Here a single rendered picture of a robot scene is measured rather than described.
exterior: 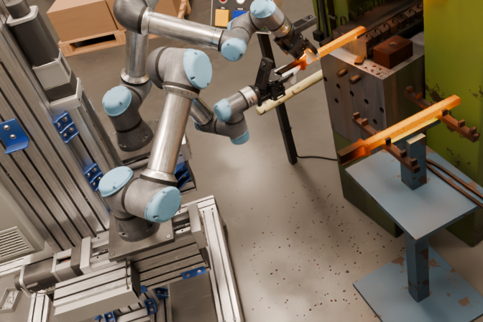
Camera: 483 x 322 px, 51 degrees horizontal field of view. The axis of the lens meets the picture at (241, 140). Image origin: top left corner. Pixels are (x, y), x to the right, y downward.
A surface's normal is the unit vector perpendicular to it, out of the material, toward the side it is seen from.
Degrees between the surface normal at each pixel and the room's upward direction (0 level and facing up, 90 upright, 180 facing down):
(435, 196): 0
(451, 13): 90
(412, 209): 0
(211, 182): 0
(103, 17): 90
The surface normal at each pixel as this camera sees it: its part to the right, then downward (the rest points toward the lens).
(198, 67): 0.86, 0.04
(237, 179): -0.24, -0.75
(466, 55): -0.82, 0.49
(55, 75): 0.18, 0.59
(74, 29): -0.04, 0.64
